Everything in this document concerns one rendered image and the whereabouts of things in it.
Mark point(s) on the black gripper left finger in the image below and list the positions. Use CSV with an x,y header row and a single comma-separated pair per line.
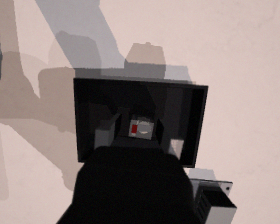
x,y
105,135

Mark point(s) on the grey relay panel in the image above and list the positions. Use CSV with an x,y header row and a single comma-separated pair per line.
x,y
212,205

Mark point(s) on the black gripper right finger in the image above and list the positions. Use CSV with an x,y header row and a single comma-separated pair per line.
x,y
170,143

